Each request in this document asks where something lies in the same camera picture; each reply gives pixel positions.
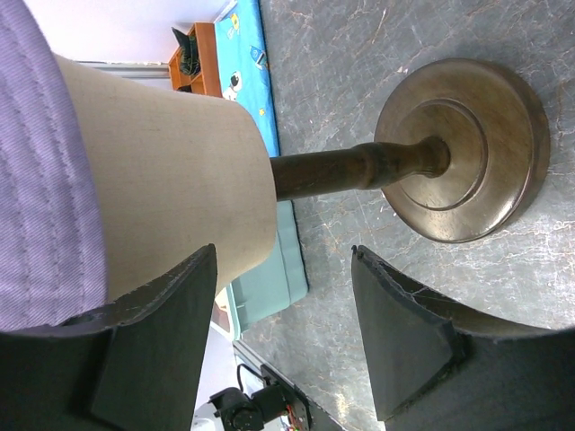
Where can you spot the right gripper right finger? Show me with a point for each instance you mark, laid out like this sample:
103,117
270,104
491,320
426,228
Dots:
413,336

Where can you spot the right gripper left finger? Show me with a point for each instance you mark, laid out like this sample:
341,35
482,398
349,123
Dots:
146,374

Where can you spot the teal plastic basket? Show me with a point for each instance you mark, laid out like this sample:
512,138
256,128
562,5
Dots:
272,286

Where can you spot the purple bucket hat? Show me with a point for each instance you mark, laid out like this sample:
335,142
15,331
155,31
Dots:
52,248

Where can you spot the cream mannequin head stand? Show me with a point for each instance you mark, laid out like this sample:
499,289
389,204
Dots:
461,148

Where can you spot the wooden compartment tray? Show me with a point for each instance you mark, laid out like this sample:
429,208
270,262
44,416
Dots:
204,78

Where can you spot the blue printed cloth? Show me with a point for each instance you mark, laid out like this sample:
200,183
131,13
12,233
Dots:
244,69

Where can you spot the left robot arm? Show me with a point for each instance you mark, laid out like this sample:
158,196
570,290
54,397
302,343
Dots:
234,409

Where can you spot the green patterned rolled tie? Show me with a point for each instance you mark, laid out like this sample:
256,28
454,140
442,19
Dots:
189,61

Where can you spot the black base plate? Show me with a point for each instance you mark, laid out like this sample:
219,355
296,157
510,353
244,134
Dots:
303,412

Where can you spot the left aluminium corner post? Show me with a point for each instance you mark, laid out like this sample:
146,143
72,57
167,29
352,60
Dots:
135,71

